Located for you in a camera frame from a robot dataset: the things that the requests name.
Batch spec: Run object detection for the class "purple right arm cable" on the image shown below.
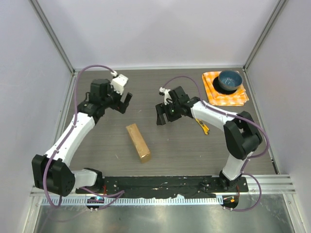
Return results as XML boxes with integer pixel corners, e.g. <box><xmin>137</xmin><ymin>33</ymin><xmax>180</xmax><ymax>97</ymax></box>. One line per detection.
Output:
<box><xmin>162</xmin><ymin>76</ymin><xmax>271</xmax><ymax>212</ymax></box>

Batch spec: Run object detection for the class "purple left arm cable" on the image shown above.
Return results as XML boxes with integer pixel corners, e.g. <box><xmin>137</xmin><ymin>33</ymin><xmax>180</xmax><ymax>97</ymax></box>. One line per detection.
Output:
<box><xmin>42</xmin><ymin>64</ymin><xmax>126</xmax><ymax>210</ymax></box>

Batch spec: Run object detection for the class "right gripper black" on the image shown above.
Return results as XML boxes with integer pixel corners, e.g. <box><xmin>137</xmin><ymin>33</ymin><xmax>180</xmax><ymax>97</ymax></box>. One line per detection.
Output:
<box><xmin>155</xmin><ymin>100</ymin><xmax>182</xmax><ymax>126</ymax></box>

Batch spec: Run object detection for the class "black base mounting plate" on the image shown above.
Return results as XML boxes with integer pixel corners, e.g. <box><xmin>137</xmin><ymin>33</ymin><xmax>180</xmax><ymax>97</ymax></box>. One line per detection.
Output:
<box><xmin>75</xmin><ymin>175</ymin><xmax>249</xmax><ymax>195</ymax></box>

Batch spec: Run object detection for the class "white slotted cable duct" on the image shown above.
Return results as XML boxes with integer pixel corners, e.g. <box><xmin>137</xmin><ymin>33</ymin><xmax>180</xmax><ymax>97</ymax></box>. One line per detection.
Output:
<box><xmin>41</xmin><ymin>195</ymin><xmax>224</xmax><ymax>206</ymax></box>

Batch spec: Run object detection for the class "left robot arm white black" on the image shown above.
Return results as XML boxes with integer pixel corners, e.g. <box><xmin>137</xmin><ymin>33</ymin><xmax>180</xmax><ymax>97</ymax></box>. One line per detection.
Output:
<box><xmin>32</xmin><ymin>75</ymin><xmax>132</xmax><ymax>197</ymax></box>

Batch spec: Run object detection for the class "yellow utility knife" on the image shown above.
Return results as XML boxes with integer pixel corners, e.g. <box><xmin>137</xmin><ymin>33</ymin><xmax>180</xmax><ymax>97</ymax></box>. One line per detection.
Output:
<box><xmin>195</xmin><ymin>118</ymin><xmax>209</xmax><ymax>135</ymax></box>

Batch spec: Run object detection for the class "blue ceramic bowl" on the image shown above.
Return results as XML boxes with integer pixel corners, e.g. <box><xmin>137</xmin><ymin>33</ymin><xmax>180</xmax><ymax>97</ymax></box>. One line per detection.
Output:
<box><xmin>218</xmin><ymin>70</ymin><xmax>243</xmax><ymax>91</ymax></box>

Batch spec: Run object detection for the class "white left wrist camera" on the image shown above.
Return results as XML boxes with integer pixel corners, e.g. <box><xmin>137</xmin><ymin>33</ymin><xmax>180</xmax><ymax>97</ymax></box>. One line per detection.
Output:
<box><xmin>110</xmin><ymin>70</ymin><xmax>128</xmax><ymax>96</ymax></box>

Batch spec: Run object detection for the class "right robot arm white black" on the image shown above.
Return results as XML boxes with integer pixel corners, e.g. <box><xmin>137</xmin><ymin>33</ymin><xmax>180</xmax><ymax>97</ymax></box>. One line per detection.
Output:
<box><xmin>155</xmin><ymin>86</ymin><xmax>262</xmax><ymax>192</ymax></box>

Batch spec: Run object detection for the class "brown cardboard express box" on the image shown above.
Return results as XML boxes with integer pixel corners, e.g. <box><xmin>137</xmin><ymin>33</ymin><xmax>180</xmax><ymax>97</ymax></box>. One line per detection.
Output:
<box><xmin>126</xmin><ymin>123</ymin><xmax>151</xmax><ymax>163</ymax></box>

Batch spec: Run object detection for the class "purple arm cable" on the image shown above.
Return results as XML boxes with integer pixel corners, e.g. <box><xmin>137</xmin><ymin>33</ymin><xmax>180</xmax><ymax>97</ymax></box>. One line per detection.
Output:
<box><xmin>162</xmin><ymin>76</ymin><xmax>271</xmax><ymax>212</ymax></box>
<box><xmin>42</xmin><ymin>64</ymin><xmax>126</xmax><ymax>210</ymax></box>

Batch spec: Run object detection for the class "orange checkered cloth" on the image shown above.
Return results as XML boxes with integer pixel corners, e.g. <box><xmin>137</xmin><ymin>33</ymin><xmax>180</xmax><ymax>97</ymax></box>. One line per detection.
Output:
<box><xmin>202</xmin><ymin>71</ymin><xmax>249</xmax><ymax>106</ymax></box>

